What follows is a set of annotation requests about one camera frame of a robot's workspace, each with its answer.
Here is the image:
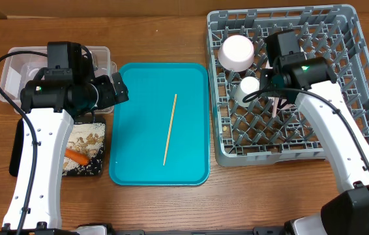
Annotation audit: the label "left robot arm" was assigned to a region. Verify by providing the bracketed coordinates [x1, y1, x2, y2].
[0, 42, 128, 234]

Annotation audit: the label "white plastic fork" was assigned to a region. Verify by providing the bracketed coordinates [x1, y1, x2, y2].
[272, 97, 279, 118]

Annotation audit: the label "teal plastic tray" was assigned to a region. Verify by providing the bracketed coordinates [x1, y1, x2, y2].
[108, 63, 210, 186]

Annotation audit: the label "small white round cup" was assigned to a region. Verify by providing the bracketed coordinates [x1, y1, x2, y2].
[233, 76, 260, 108]

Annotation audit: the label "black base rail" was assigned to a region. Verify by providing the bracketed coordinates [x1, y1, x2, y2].
[73, 222, 289, 235]

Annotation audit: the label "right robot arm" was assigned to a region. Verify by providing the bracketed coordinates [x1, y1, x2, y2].
[261, 29, 369, 235]

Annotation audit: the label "orange carrot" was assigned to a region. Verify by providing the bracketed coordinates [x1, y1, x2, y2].
[65, 149, 89, 166]

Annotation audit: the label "clear plastic bin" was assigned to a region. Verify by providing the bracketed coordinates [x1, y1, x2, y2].
[0, 46, 117, 106]

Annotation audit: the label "spilled rice and peanuts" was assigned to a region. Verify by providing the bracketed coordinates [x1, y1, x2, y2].
[63, 122, 106, 176]

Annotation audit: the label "wooden chopstick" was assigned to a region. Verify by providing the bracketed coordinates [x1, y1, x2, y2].
[163, 94, 177, 166]

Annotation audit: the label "large white plate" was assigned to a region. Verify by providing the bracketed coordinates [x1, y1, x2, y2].
[277, 99, 293, 110]

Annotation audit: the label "grey dish rack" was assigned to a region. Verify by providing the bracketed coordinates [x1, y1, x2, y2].
[206, 3, 369, 167]

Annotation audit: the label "black plastic tray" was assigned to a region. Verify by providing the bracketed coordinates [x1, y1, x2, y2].
[8, 115, 107, 178]

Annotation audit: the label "white bowl with food scraps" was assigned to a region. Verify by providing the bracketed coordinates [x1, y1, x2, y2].
[218, 35, 254, 72]

